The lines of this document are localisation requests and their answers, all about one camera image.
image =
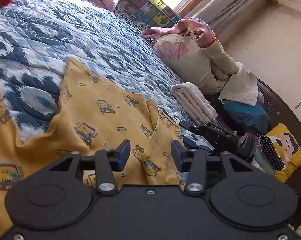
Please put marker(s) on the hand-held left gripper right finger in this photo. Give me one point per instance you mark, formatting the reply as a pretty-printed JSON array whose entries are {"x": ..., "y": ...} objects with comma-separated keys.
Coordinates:
[{"x": 177, "y": 158}]

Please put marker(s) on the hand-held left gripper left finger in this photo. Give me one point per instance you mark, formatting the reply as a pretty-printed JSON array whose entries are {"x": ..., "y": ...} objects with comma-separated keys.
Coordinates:
[{"x": 123, "y": 155}]

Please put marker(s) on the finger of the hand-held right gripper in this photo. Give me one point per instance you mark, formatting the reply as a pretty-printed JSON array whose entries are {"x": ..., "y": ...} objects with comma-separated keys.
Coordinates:
[
  {"x": 190, "y": 125},
  {"x": 203, "y": 148}
]

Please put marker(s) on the yellow cartoon print pajama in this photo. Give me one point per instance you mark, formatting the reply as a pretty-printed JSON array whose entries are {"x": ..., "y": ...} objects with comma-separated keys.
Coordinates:
[{"x": 95, "y": 110}]

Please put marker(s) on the folded beige towel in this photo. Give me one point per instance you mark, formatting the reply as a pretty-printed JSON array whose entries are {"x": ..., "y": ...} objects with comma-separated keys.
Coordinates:
[{"x": 190, "y": 97}]

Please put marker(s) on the dark teal cloth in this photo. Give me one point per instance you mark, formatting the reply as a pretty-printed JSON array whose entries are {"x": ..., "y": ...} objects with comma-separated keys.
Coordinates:
[{"x": 248, "y": 115}]

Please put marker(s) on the black white striped cloth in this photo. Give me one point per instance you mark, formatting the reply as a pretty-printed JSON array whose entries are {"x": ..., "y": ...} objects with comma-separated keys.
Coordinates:
[{"x": 270, "y": 150}]

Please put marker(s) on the white quilted cloth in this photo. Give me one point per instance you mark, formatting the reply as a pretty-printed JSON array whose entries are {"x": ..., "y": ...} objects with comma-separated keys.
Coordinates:
[{"x": 240, "y": 85}]

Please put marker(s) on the cream pink quilt bundle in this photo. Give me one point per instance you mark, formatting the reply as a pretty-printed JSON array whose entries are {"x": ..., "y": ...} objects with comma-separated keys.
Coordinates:
[{"x": 190, "y": 62}]

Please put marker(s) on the yellow cartoon cushion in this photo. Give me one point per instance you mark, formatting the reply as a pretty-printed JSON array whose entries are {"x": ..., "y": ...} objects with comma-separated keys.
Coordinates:
[{"x": 298, "y": 160}]

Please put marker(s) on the grey curtain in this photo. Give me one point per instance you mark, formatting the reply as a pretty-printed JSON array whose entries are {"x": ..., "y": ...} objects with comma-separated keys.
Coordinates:
[{"x": 228, "y": 2}]

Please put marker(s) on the blue white patterned quilt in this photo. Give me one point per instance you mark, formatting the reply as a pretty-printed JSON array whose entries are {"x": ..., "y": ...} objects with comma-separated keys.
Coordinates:
[{"x": 90, "y": 30}]

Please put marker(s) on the colourful alphabet play mat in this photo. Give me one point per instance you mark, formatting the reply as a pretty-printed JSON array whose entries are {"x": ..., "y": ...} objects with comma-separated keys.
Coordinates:
[{"x": 140, "y": 5}]

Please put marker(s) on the dark wooden bed frame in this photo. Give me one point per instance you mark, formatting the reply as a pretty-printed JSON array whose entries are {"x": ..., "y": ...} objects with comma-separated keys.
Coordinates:
[{"x": 285, "y": 110}]

